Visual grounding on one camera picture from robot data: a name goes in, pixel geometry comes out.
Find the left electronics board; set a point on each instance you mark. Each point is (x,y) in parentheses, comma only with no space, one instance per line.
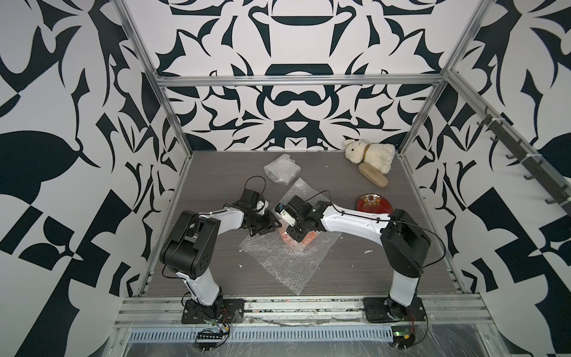
(210,339)

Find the right electronics board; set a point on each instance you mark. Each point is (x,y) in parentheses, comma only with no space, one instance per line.
(403,337)

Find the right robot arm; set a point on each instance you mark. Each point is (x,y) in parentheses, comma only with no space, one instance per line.
(406,244)

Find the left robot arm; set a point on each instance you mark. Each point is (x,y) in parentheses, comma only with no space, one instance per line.
(190,245)

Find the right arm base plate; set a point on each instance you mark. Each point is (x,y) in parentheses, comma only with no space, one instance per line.
(385,310)

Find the white plush bunny toy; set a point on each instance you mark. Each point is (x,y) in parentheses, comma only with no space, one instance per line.
(379,156)

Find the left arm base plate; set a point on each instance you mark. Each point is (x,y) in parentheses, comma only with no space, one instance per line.
(224,310)

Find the black wall hook rail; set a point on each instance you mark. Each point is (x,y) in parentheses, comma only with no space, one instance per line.
(521,152)

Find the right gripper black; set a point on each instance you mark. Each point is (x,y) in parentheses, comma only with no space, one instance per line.
(294,235)

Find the electronics board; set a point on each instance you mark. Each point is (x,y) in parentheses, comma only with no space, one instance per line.
(210,339)
(403,337)

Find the tan wooden brush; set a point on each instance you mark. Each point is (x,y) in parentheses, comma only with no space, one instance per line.
(373,175)

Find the aluminium frame rail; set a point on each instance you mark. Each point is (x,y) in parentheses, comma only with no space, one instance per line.
(299,80)

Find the red floral dinner plate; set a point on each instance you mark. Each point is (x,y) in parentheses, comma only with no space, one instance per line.
(373,203)

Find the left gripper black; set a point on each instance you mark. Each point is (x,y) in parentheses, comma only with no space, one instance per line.
(269,223)

